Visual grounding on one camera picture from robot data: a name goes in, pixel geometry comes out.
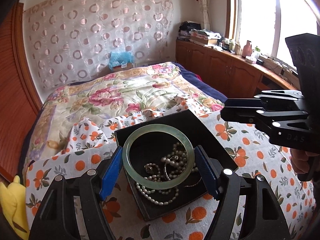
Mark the white pearl necklace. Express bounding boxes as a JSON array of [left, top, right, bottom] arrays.
[[135, 142, 200, 206]]

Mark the green jade bangle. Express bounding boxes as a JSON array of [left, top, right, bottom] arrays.
[[122, 124, 195, 190]]

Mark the person's right hand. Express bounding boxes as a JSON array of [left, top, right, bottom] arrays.
[[290, 148, 319, 174]]

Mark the black square storage box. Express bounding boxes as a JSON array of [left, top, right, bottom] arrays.
[[116, 110, 238, 221]]

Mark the wooden side cabinet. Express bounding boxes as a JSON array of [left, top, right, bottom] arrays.
[[176, 40, 300, 98]]

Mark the orange print bed sheet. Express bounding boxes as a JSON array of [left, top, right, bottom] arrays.
[[25, 96, 319, 239]]

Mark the dark blue blanket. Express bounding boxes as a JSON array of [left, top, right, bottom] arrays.
[[174, 62, 227, 103]]

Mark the pink bottle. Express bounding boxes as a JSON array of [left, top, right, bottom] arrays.
[[241, 40, 253, 58]]

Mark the floral quilt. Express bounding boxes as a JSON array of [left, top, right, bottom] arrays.
[[21, 62, 224, 166]]

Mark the pile of folded clothes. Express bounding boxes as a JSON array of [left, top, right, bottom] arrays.
[[177, 21, 222, 46]]

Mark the window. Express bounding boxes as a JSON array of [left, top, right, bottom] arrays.
[[225, 0, 319, 67]]

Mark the cardboard box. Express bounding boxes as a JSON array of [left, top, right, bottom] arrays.
[[110, 63, 135, 72]]

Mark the yellow plush toy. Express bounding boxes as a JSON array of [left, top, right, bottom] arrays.
[[1, 175, 30, 239]]

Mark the blue plastic bag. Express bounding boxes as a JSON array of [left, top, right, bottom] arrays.
[[108, 51, 135, 70]]

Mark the wooden louvered wardrobe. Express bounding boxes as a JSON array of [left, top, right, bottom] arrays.
[[1, 2, 42, 182]]

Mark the window side curtain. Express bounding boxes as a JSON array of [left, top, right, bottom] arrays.
[[196, 0, 213, 30]]

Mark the circle pattern wall curtain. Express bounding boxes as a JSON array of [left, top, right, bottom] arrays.
[[23, 0, 173, 91]]

